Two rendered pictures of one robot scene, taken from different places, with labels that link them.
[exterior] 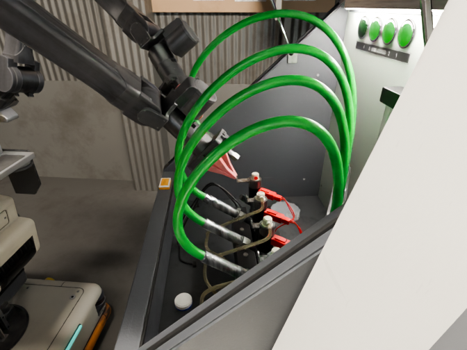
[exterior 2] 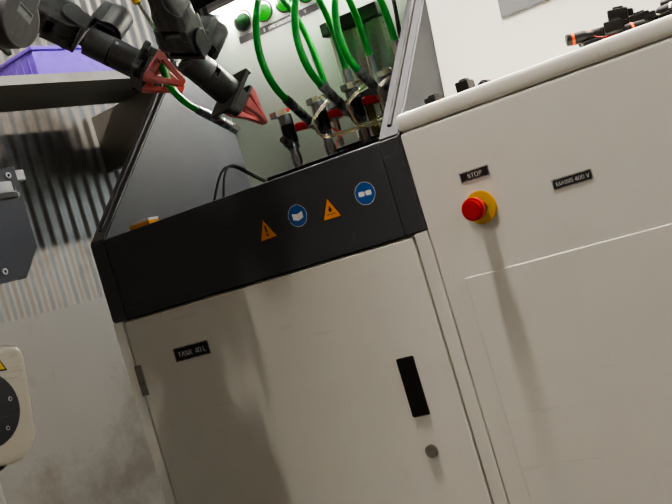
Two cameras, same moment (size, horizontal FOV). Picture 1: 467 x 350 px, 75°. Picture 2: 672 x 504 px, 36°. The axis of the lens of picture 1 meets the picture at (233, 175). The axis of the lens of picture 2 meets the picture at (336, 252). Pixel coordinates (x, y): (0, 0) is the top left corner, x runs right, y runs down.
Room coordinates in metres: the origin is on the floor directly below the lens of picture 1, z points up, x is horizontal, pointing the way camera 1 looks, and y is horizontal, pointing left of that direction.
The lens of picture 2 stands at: (-0.60, 1.64, 0.78)
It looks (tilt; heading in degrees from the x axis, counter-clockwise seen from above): 1 degrees up; 304
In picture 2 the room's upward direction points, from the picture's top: 17 degrees counter-clockwise
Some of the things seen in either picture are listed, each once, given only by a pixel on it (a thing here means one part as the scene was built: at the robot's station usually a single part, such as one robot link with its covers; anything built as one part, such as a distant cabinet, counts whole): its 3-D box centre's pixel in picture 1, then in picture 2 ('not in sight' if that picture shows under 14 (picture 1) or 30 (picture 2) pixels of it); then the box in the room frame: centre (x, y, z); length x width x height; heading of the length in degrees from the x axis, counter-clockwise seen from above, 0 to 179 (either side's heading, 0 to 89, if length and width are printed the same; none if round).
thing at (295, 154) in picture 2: (249, 217); (296, 166); (0.58, -0.04, 0.98); 0.05 x 0.03 x 0.21; 94
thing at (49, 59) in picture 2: not in sight; (57, 71); (1.96, -0.81, 1.66); 0.33 x 0.23 x 0.11; 85
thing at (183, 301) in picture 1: (183, 301); not in sight; (0.46, 0.11, 0.84); 0.04 x 0.04 x 0.01
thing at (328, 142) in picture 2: (253, 239); (329, 154); (0.50, -0.04, 0.98); 0.05 x 0.03 x 0.21; 94
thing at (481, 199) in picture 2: not in sight; (476, 208); (0.11, 0.20, 0.80); 0.05 x 0.04 x 0.05; 4
